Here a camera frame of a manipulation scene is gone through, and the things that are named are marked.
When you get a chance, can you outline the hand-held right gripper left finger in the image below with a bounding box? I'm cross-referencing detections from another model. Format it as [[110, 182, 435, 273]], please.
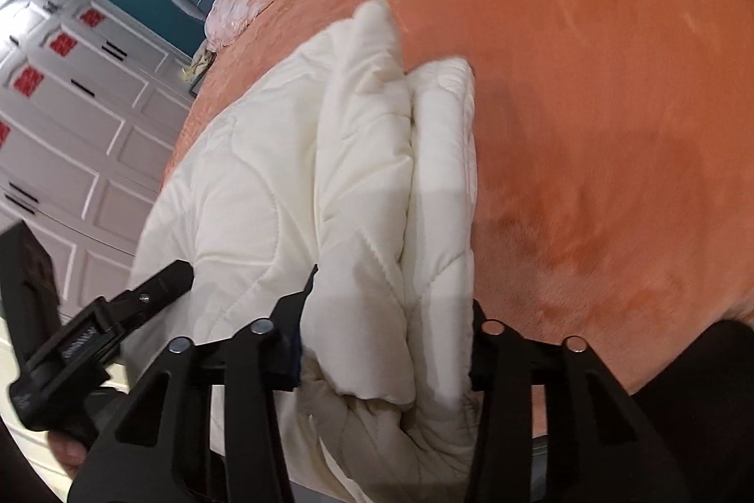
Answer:
[[71, 263, 320, 503]]

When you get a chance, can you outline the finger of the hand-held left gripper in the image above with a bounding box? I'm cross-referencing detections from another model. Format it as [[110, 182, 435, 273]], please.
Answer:
[[88, 259, 195, 340]]

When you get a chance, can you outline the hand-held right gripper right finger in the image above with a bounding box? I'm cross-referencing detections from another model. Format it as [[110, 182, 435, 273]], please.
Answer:
[[465, 298, 687, 503]]

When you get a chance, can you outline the white quilted garment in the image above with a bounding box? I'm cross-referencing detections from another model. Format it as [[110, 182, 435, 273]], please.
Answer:
[[125, 0, 479, 503]]

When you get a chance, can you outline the person's left hand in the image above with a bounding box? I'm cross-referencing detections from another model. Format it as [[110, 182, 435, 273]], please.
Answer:
[[48, 431, 90, 482]]

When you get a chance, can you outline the white panelled wardrobe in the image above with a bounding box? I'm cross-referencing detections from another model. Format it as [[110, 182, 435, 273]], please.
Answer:
[[0, 0, 197, 412]]

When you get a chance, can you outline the orange plush bed blanket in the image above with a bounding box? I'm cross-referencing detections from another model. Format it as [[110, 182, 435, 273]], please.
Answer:
[[158, 0, 754, 442]]

